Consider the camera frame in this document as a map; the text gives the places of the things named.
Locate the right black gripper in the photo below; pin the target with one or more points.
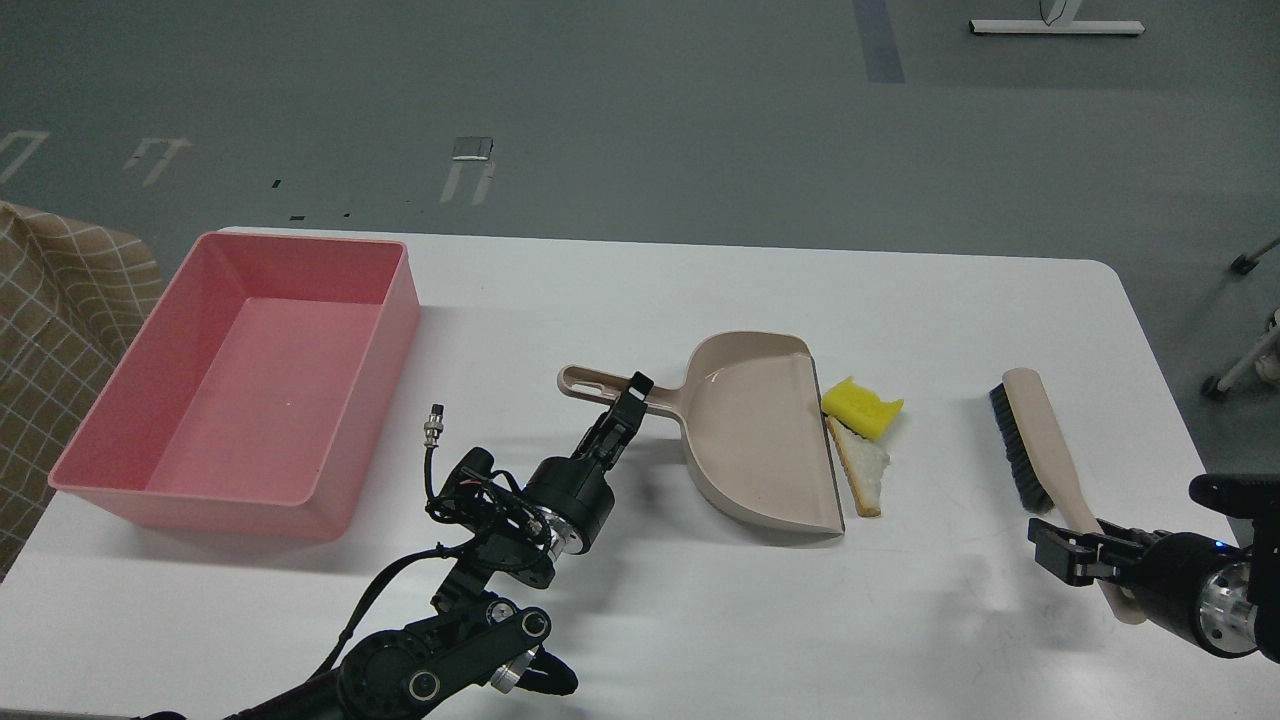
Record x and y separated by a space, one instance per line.
1192 586

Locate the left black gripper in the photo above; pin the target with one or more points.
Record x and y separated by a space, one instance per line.
575 488

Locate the beige hand brush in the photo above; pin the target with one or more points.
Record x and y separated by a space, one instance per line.
1044 471

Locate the beige plastic dustpan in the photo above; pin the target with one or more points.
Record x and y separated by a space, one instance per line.
755 441

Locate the triangular bread slice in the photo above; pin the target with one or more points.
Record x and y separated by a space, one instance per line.
864 463

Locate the yellow sponge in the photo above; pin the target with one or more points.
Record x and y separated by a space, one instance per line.
860 409

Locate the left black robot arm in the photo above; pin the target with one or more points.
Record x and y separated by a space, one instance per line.
474 636

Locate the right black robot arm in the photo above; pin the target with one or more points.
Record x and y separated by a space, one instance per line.
1251 498

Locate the pink plastic bin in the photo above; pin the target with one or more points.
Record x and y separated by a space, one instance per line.
252 399

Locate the white wheeled cart leg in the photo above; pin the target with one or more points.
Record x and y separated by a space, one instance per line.
1261 359

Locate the rolling stand caster leg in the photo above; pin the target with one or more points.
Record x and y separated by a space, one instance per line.
1246 262

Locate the white stand base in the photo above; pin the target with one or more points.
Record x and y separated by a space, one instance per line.
1060 18

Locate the brown checkered cloth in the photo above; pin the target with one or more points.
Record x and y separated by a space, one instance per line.
74 296

